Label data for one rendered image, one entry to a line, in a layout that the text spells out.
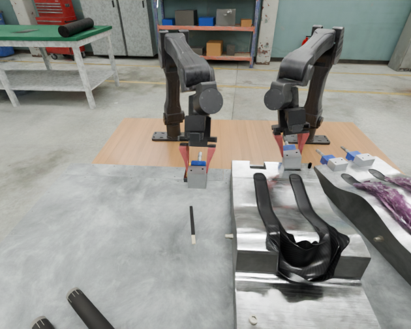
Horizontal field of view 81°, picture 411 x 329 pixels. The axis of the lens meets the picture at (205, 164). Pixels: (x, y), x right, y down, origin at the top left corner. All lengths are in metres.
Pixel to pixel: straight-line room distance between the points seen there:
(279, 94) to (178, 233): 0.46
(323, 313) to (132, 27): 6.05
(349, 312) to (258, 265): 0.18
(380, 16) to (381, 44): 0.54
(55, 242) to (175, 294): 0.36
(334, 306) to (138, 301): 0.40
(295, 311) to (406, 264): 0.32
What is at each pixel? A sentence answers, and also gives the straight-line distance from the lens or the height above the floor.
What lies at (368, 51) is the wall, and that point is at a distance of 6.66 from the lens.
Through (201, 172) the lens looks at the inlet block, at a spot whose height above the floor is 0.96.
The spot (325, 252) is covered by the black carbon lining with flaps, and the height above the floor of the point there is 0.89.
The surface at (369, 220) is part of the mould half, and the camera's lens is 0.79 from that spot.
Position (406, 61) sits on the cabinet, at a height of 0.21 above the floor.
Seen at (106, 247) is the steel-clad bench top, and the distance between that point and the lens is 0.72.
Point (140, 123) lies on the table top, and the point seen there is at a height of 0.80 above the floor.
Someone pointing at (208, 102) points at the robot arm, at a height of 1.15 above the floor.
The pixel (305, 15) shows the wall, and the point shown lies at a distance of 6.14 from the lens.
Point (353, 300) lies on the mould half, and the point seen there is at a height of 0.86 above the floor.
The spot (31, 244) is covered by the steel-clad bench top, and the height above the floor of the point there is 0.80.
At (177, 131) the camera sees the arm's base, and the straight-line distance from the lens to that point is 1.08.
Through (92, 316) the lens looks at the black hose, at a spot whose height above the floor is 0.85.
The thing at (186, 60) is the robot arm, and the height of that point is 1.21.
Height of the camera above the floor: 1.35
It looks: 36 degrees down
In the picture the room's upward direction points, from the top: straight up
